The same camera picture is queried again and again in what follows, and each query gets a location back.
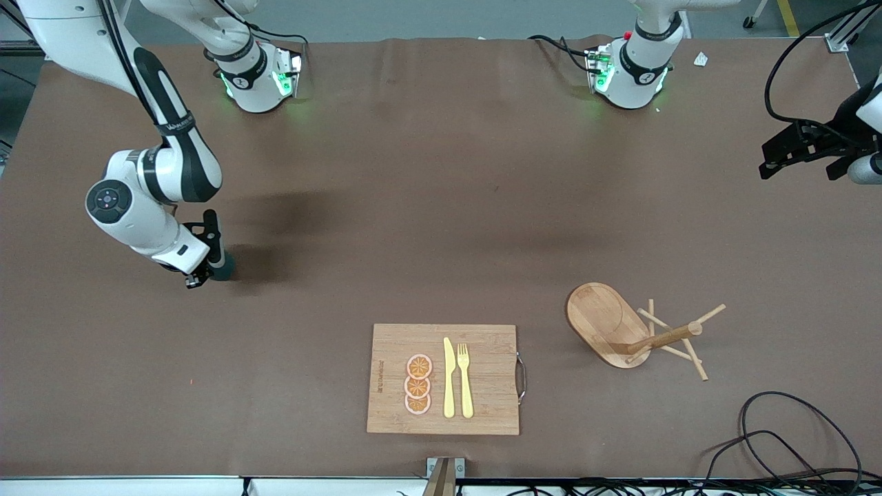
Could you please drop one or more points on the dark teal ribbed cup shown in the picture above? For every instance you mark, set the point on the dark teal ribbed cup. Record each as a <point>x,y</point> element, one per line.
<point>226,269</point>

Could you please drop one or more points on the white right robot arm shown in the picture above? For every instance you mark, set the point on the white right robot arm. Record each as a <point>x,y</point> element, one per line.
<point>131,220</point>

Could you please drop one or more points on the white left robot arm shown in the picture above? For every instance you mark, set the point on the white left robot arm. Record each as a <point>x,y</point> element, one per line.
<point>637,76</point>

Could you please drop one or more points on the small white paper tag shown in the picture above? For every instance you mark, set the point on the small white paper tag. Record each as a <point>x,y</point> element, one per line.
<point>701,59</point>

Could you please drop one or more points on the white cart leg with caster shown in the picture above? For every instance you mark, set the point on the white cart leg with caster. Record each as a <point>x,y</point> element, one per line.
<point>752,17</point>

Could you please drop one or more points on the brown table cover sheet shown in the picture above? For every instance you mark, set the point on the brown table cover sheet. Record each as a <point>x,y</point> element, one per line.
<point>413,207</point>

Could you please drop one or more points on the toy orange slice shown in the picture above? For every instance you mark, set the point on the toy orange slice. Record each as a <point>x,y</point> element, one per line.
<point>417,405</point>
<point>419,366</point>
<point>417,387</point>

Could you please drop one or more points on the wooden mug tree stand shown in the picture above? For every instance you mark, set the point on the wooden mug tree stand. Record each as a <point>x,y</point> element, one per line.
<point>606,324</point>

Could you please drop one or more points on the yellow plastic knife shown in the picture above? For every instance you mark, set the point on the yellow plastic knife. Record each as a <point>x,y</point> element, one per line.
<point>449,379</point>

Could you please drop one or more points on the yellow plastic fork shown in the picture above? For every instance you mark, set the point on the yellow plastic fork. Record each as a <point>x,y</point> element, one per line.
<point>466,386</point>

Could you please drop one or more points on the white table edge rail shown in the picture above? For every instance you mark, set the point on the white table edge rail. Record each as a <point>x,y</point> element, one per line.
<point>138,488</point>

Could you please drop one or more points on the camera stand post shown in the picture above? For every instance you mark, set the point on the camera stand post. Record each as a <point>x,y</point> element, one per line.
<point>441,486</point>

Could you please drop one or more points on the metal post mounting bracket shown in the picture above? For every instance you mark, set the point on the metal post mounting bracket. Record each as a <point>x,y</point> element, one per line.
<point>459,467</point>

